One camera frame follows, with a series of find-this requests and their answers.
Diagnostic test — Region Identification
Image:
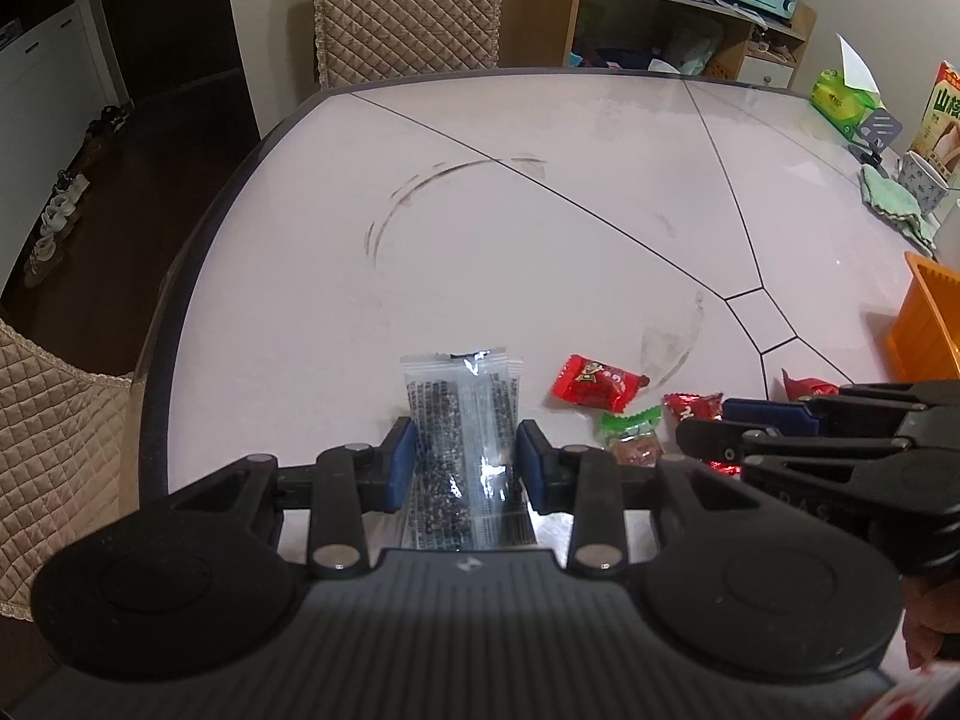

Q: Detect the large red snack bag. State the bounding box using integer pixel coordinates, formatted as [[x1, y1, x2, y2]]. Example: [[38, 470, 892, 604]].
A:
[[781, 369, 839, 401]]

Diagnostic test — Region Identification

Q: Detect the green candy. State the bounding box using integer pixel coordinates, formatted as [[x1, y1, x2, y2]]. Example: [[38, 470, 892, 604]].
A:
[[599, 405, 662, 468]]

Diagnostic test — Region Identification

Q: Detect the dark red candy wrapper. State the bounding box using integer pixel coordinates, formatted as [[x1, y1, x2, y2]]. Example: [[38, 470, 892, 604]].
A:
[[661, 392, 724, 426]]

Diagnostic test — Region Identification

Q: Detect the small red candy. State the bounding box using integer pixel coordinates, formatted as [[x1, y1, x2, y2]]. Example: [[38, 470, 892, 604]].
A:
[[550, 355, 649, 415]]

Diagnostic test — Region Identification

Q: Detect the black sesame snack packet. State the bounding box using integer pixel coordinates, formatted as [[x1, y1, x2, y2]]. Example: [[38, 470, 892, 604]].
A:
[[402, 348, 535, 551]]

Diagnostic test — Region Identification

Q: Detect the person's right hand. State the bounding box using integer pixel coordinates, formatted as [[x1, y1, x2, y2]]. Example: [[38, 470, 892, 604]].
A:
[[901, 577, 960, 670]]

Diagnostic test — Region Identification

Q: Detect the orange plastic tray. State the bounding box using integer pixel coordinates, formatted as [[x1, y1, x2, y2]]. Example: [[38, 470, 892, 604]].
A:
[[885, 252, 960, 382]]

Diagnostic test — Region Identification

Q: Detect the green cleaning cloth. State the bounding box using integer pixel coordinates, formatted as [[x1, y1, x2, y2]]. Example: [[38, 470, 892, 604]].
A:
[[859, 164, 935, 255]]

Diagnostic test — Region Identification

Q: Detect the patterned white mug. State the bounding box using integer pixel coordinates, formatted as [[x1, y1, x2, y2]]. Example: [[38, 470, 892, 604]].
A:
[[896, 151, 950, 215]]

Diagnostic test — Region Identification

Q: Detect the near quilted beige chair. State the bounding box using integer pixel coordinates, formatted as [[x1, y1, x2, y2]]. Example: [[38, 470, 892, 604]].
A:
[[0, 325, 139, 621]]

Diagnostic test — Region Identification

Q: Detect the quilted beige chair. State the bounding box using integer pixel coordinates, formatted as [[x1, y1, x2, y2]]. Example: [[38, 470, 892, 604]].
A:
[[313, 0, 503, 89], [0, 325, 139, 621]]

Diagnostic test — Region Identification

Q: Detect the grey phone stand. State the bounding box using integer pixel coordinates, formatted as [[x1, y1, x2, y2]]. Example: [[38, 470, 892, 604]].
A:
[[848, 107, 903, 169]]

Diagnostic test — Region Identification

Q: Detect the walnut drink box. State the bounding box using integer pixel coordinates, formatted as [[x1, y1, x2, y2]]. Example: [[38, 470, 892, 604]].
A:
[[911, 60, 960, 187]]

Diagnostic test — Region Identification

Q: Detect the green tissue pack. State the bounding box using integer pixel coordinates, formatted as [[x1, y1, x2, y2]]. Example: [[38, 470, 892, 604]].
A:
[[809, 34, 884, 142]]

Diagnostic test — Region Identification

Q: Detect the wooden shelf unit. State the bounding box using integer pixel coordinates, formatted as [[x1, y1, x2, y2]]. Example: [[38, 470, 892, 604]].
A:
[[498, 0, 817, 89]]

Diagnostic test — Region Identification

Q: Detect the far quilted beige chair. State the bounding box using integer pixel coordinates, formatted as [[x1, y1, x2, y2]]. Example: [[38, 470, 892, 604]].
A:
[[313, 0, 503, 89]]

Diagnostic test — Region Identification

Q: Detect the white cabinet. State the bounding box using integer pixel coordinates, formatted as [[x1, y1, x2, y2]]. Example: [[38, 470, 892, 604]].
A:
[[0, 5, 106, 277]]

